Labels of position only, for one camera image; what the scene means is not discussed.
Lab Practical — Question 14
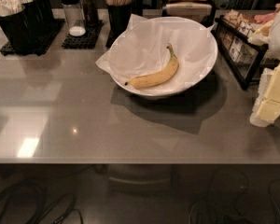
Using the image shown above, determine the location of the salt shaker black lid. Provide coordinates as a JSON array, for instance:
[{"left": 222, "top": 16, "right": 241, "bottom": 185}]
[{"left": 61, "top": 0, "right": 86, "bottom": 37}]

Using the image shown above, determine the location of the white bowl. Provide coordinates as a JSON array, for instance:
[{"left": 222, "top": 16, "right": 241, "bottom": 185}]
[{"left": 107, "top": 16, "right": 219, "bottom": 100}]

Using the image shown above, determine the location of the black rubber mat left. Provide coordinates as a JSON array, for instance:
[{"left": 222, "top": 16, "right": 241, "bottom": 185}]
[{"left": 0, "top": 19, "right": 64, "bottom": 56}]

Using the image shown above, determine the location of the black cutlery holder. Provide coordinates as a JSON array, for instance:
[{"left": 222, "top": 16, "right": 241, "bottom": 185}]
[
  {"left": 24, "top": 0, "right": 54, "bottom": 36},
  {"left": 0, "top": 0, "right": 41, "bottom": 54}
]

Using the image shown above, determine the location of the yellow banana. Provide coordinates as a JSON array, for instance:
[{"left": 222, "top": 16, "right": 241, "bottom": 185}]
[{"left": 124, "top": 44, "right": 179, "bottom": 90}]

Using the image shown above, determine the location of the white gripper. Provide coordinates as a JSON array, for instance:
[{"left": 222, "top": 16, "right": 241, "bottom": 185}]
[{"left": 249, "top": 64, "right": 280, "bottom": 128}]

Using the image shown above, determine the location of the black rubber mat middle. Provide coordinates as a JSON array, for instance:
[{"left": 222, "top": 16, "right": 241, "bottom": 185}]
[{"left": 62, "top": 20, "right": 104, "bottom": 49}]

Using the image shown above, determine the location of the black floor cable right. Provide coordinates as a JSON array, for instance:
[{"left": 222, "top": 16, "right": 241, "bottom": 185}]
[{"left": 188, "top": 168, "right": 280, "bottom": 224}]

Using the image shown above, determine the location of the black stir stick holder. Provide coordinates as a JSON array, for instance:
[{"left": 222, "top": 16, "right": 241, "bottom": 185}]
[{"left": 107, "top": 0, "right": 143, "bottom": 36}]

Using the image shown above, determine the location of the white paper liner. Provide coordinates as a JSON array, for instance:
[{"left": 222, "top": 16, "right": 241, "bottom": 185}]
[{"left": 95, "top": 13, "right": 217, "bottom": 96}]

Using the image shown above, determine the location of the black rubber mat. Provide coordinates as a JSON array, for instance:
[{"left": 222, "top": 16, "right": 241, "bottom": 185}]
[
  {"left": 0, "top": 19, "right": 64, "bottom": 56},
  {"left": 62, "top": 20, "right": 104, "bottom": 49}
]

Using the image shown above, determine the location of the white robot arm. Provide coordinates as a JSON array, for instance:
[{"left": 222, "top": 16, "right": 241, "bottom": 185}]
[{"left": 248, "top": 6, "right": 280, "bottom": 127}]

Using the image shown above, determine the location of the black wire condiment rack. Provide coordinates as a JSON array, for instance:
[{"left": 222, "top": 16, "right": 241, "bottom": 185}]
[{"left": 214, "top": 11, "right": 279, "bottom": 90}]

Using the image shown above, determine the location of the pepper shaker black lid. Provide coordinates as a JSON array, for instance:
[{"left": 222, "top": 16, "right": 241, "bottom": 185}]
[{"left": 80, "top": 0, "right": 99, "bottom": 27}]

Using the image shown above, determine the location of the black cutlery holder front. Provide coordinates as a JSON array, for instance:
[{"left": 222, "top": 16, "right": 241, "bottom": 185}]
[{"left": 0, "top": 0, "right": 41, "bottom": 54}]

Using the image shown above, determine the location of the black cutlery holder back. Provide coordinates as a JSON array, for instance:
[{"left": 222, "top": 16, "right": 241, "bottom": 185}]
[{"left": 24, "top": 0, "right": 54, "bottom": 36}]

